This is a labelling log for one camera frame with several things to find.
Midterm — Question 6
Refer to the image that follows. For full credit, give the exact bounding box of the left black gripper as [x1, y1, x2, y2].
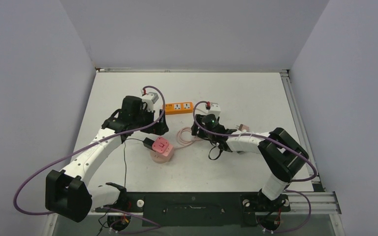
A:
[131, 106, 167, 136]

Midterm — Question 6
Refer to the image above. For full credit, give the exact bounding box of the black power adapter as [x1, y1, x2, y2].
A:
[143, 138, 155, 150]

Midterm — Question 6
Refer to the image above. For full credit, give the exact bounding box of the pink round socket base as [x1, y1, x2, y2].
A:
[151, 137, 175, 164]

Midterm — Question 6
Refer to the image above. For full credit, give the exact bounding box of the orange power strip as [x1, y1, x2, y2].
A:
[165, 102, 194, 115]

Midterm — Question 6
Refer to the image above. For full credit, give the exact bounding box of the pink brown small charger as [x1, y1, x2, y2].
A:
[236, 124, 250, 132]

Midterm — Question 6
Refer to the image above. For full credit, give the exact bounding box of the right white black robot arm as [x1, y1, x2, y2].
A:
[191, 114, 309, 210]

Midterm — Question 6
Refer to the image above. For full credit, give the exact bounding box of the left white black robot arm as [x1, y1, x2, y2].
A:
[45, 92, 168, 222]

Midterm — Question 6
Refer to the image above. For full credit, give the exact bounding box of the thin black adapter cable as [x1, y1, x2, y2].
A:
[122, 138, 146, 188]

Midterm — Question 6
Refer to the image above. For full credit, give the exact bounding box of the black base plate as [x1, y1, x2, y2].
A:
[111, 192, 291, 227]

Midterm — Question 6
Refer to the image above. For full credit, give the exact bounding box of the aluminium frame rail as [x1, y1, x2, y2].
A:
[280, 70, 317, 168]

